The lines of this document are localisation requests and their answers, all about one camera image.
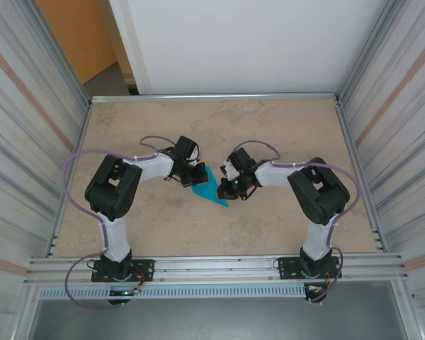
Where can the wide aluminium mounting rail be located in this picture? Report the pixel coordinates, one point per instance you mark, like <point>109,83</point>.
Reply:
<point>212,269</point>

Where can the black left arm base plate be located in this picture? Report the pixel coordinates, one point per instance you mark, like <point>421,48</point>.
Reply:
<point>145,267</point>

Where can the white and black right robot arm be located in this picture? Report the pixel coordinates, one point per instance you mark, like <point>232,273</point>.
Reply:
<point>318,195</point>

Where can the teal cloth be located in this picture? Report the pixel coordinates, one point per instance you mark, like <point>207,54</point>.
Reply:
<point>209,191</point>

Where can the small white plug connector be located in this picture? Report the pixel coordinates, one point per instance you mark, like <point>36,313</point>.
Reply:
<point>313,288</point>

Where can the white door frame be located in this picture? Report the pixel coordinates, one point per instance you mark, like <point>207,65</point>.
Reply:
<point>126,28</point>

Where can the orange wooden door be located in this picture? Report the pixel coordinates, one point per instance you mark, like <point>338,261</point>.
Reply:
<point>81,35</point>

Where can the thin aluminium table edge rail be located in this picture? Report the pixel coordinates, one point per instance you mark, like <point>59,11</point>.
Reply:
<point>212,97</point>

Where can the small circuit board green light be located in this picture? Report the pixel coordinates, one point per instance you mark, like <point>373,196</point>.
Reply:
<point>122,292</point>

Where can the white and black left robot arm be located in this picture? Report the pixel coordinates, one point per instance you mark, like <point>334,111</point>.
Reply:
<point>111,187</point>

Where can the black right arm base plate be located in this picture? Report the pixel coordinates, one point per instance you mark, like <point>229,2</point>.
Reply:
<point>287,267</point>

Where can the translucent ribbed side panel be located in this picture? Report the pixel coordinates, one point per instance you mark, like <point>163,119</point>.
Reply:
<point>14,141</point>
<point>411,141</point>

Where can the aluminium frame post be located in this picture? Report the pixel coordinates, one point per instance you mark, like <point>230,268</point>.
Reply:
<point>365,53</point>
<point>53,46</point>

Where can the sloped aluminium table side rail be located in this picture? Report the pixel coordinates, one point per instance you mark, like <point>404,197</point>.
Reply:
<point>73,170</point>
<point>347,134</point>

